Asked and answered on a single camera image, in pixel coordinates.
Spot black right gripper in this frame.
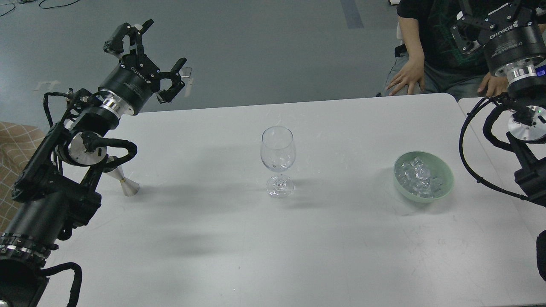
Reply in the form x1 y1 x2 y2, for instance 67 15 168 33
451 0 546 76

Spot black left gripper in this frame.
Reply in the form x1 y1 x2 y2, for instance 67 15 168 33
98 19 187 116

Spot steel cocktail jigger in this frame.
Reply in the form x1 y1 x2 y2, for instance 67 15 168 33
105 165 140 197

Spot clear ice cubes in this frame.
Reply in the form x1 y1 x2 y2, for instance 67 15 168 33
394 156 444 199

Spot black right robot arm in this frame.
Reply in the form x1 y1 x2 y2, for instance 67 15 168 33
451 0 546 206

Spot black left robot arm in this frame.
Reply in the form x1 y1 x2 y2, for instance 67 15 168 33
1 19 186 307

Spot clear wine glass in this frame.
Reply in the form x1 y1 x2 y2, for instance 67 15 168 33
261 126 296 200

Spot person left hand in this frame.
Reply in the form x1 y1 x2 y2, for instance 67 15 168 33
477 72 508 97

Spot person right hand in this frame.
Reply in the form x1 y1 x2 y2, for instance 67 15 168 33
384 57 425 96

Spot seated person dark shirt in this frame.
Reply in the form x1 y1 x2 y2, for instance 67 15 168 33
381 0 489 100

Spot beige checkered sofa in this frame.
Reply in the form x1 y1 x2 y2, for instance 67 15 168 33
0 121 45 233

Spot green bowl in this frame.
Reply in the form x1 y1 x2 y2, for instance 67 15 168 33
393 151 454 203

